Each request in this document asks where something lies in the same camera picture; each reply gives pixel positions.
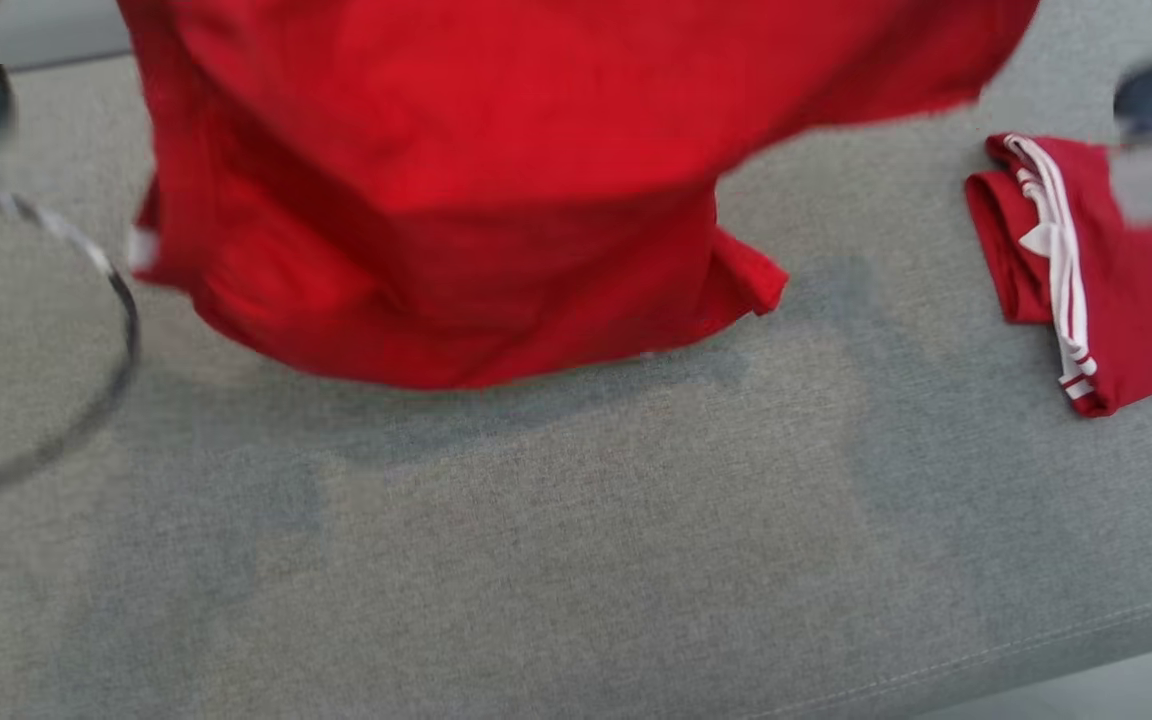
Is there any red white basketball jersey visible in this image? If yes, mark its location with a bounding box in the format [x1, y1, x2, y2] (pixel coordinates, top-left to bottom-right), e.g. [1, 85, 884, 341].
[116, 0, 1042, 391]

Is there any folded red white-striped garment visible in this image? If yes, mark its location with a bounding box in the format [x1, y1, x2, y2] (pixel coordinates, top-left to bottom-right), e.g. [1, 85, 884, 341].
[964, 132, 1152, 419]

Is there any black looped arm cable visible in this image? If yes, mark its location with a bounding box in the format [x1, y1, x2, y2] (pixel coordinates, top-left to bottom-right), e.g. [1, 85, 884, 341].
[0, 188, 143, 523]

